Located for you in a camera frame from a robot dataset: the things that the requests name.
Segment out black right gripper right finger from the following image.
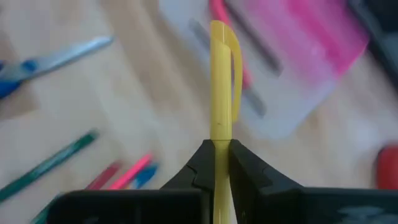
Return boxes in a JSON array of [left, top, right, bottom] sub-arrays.
[[230, 139, 398, 224]]

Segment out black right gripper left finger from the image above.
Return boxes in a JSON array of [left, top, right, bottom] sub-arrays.
[[46, 139, 216, 224]]

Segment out red crayon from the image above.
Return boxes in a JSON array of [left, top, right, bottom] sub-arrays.
[[86, 161, 123, 191]]

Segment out clear pencil box pink lid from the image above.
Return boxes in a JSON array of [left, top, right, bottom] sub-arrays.
[[157, 0, 371, 140]]

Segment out yellow pen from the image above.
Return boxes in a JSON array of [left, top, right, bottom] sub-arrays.
[[210, 20, 243, 224]]

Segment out green crayon white print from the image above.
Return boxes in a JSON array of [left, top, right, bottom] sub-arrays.
[[30, 194, 63, 224]]

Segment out small dark green crayon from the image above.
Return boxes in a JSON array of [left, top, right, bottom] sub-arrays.
[[0, 129, 100, 203]]

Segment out blue handled scissors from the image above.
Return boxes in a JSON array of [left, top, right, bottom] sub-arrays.
[[0, 35, 115, 101]]

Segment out pink pen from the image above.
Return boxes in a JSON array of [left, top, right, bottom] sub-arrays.
[[208, 0, 253, 90]]

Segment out red desk lamp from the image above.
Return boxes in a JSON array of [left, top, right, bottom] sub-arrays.
[[375, 143, 398, 191]]

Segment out black aluminium table frame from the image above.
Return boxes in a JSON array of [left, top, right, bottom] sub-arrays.
[[348, 0, 398, 91]]

